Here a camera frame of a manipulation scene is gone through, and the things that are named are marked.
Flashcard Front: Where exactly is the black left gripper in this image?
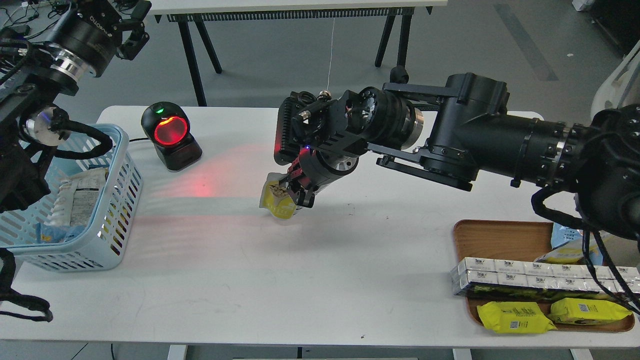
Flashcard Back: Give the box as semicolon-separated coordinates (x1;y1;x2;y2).
45;0;151;77

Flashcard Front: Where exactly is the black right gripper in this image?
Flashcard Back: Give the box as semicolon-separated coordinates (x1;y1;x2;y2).
275;150;359;208

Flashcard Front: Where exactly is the yellow chickpea snack pouch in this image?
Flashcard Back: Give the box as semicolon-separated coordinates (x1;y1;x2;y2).
258;172;298;220

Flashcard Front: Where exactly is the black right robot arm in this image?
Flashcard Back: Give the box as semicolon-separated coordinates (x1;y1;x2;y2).
273;72;640;249

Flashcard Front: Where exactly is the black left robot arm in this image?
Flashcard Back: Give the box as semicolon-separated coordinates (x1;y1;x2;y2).
0;0;151;322

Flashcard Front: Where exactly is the white snack bag in basket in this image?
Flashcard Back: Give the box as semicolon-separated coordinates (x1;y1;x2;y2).
45;167;109;227

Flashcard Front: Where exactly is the light blue plastic basket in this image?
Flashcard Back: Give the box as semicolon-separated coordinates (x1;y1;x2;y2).
0;124;144;272

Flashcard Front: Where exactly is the silver boxed snack multipack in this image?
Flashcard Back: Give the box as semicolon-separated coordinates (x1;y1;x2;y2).
449;257;631;303

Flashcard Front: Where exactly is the blue snack bag in basket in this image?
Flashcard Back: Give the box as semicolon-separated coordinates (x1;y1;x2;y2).
35;223;86;244

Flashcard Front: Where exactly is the yellow snack packet left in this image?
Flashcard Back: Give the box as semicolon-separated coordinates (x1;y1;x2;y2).
477;301;557;334

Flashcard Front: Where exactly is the yellow snack packet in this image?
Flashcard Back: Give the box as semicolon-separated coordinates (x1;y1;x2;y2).
546;297;633;326
477;301;557;334

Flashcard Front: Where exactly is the blue white snack bag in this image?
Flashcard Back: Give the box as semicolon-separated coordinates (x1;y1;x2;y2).
550;222;607;266

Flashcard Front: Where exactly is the yellow snack packet right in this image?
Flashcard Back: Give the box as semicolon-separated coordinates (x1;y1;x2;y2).
546;297;633;326

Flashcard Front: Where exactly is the black legged background table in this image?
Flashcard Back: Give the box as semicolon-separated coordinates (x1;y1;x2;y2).
150;0;448;107

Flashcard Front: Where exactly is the black barcode scanner red window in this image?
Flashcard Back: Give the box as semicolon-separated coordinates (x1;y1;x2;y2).
141;101;202;172

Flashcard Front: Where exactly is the brown wooden tray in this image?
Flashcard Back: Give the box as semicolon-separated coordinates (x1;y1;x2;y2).
453;219;636;333

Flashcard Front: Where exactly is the white chair at right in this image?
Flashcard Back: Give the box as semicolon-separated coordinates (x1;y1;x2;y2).
590;42;640;118

